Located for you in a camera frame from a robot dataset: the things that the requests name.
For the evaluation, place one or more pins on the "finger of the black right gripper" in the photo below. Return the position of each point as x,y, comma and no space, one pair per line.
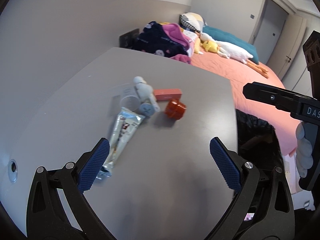
282,99

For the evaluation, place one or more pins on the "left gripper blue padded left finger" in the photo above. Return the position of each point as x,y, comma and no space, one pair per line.
90,163

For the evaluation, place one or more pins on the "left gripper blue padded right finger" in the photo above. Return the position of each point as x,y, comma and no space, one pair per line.
225,164

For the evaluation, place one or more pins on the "silver snack wrapper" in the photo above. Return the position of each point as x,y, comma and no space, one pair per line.
127,122

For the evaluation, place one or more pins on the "orange round plastic lid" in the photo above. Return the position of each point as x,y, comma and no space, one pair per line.
175,109

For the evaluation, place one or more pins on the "clear plastic cup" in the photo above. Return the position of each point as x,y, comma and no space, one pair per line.
124,95

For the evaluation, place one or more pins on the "white tissue figure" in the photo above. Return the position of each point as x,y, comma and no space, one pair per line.
148,103

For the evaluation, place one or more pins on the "pink rectangular box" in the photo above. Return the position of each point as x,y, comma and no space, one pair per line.
167,94

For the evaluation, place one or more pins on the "black lined trash bin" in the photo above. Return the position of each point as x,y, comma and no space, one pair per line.
258,144

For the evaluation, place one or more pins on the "gloved right hand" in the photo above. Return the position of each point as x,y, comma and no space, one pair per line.
304,159

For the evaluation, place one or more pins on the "beige door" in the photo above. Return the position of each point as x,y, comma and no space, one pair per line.
288,44

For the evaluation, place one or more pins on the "bed with pink sheet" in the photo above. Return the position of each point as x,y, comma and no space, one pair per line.
239,75

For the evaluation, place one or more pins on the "white goose plush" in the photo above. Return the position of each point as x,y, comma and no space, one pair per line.
231,51

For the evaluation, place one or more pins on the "yellow duck plush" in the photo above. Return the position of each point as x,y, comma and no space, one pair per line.
208,46

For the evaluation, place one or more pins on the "teal long cushion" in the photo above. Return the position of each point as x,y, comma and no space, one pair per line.
223,36

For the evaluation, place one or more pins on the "patchwork pillow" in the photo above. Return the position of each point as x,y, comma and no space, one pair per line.
192,21

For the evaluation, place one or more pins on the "pink fleece blanket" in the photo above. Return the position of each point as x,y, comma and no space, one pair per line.
175,33

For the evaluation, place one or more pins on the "black bedside panel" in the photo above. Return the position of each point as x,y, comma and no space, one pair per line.
127,40

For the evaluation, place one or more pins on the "navy patterned blanket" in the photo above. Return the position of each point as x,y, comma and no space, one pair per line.
154,40

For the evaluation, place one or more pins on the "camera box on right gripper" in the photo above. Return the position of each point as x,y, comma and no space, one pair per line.
312,56

